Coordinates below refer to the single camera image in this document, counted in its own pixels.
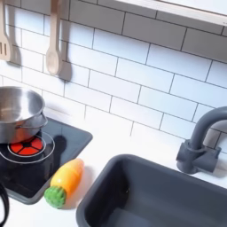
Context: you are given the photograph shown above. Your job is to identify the black stove top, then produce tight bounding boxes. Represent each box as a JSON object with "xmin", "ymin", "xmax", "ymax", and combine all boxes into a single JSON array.
[{"xmin": 0, "ymin": 117, "xmax": 94, "ymax": 206}]

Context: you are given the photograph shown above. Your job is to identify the toy carrot with green top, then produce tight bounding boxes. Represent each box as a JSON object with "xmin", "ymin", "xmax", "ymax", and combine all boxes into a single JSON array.
[{"xmin": 43, "ymin": 158, "xmax": 85, "ymax": 209}]

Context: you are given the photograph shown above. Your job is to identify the wooden spoon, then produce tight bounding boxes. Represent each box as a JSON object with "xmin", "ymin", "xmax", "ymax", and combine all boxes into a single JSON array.
[{"xmin": 45, "ymin": 0, "xmax": 65, "ymax": 76}]

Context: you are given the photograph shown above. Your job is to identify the dark grey tap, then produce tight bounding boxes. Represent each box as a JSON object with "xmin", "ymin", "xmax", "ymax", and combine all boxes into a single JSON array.
[{"xmin": 176, "ymin": 106, "xmax": 227, "ymax": 175}]

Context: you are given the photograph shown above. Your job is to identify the steel pot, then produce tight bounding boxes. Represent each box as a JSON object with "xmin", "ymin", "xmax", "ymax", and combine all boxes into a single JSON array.
[{"xmin": 0, "ymin": 85, "xmax": 49, "ymax": 145}]

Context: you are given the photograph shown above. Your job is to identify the dark grey sink basin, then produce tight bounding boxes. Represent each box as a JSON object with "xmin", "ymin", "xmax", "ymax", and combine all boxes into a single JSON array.
[{"xmin": 75, "ymin": 153, "xmax": 227, "ymax": 227}]

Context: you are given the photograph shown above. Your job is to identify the wooden shelf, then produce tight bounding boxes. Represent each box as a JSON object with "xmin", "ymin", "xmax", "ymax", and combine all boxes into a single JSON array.
[{"xmin": 113, "ymin": 0, "xmax": 227, "ymax": 27}]

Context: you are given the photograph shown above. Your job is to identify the wooden slotted spatula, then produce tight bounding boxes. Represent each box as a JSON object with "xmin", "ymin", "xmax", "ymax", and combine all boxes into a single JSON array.
[{"xmin": 0, "ymin": 0, "xmax": 14, "ymax": 63}]

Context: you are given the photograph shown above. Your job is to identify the thin black cable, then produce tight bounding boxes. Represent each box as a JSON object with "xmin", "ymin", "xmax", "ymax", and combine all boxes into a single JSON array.
[{"xmin": 0, "ymin": 182, "xmax": 11, "ymax": 227}]

